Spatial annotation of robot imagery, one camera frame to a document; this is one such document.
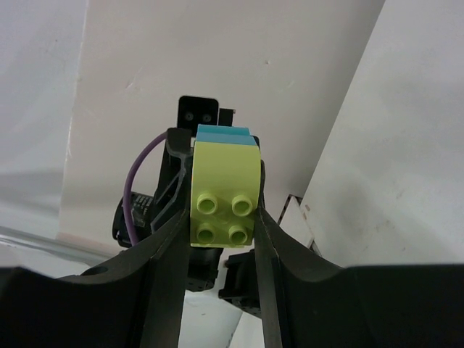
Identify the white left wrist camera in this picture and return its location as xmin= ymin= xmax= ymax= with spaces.
xmin=177 ymin=95 xmax=236 ymax=131

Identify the blue lego block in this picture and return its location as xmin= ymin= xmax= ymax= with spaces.
xmin=196 ymin=125 xmax=257 ymax=146

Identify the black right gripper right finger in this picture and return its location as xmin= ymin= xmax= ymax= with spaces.
xmin=253 ymin=206 xmax=349 ymax=348

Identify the green lego block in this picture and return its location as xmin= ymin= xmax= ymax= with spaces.
xmin=190 ymin=138 xmax=261 ymax=248

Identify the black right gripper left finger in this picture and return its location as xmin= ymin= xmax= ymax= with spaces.
xmin=54 ymin=208 xmax=191 ymax=348

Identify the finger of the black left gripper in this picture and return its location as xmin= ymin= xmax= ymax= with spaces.
xmin=253 ymin=134 xmax=268 ymax=211
xmin=150 ymin=128 xmax=192 ymax=233

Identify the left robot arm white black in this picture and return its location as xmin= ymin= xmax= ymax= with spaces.
xmin=110 ymin=125 xmax=266 ymax=320

